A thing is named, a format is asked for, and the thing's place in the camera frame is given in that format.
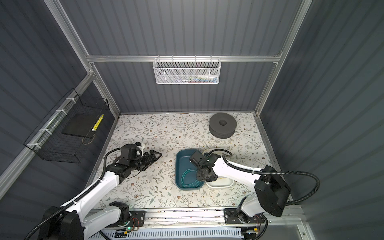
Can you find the white vented cover strip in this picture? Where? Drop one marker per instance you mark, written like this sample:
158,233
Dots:
220,233

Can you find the white plastic tray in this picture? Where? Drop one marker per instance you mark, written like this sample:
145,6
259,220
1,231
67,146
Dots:
221,182

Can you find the black flat pad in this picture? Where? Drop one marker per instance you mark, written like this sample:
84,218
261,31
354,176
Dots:
80,126

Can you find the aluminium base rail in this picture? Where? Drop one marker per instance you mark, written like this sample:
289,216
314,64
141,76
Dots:
210,217

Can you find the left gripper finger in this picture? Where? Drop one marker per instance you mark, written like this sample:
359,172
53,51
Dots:
152,156
146,163

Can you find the black wire wall basket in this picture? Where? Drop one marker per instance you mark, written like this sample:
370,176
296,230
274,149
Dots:
51,145

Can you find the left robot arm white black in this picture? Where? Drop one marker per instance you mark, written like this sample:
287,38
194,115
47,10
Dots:
71,221

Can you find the items in white basket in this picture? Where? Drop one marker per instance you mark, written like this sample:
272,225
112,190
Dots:
210,79

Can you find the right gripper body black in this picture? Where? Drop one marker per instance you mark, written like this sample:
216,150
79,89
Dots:
200,176

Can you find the teal plastic tray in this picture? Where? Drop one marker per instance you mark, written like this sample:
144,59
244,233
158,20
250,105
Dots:
186,172

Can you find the white wire wall basket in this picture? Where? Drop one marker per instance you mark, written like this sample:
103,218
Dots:
166,73

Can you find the grey foam spool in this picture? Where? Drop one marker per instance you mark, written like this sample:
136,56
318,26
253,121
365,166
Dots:
222,125

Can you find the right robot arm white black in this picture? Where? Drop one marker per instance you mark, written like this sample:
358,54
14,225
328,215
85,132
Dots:
271,191

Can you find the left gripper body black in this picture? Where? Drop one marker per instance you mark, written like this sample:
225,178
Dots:
138,163

